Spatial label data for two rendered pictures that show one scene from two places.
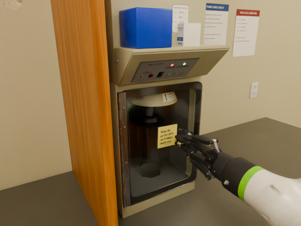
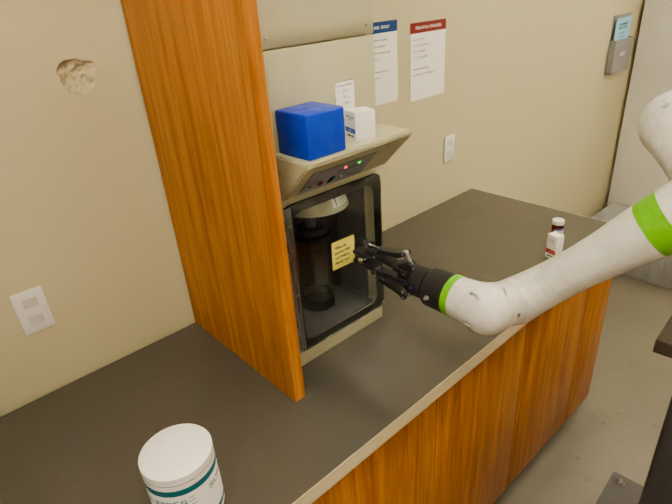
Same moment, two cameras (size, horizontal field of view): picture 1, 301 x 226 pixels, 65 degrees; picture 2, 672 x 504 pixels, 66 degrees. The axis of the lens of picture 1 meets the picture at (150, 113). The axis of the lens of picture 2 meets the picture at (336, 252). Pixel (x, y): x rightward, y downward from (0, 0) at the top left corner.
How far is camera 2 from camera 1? 51 cm
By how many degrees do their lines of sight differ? 13
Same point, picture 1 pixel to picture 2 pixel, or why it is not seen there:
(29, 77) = (117, 192)
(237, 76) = (421, 132)
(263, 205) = (464, 313)
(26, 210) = (159, 385)
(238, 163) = (436, 274)
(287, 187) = (485, 291)
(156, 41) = (328, 147)
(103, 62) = (274, 183)
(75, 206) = (227, 367)
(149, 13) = (319, 118)
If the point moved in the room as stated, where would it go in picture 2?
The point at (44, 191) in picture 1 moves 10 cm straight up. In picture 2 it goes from (169, 357) to (161, 328)
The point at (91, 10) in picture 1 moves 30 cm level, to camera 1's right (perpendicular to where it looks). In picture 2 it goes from (259, 131) to (416, 112)
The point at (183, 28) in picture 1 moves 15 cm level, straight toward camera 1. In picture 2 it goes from (355, 118) to (364, 136)
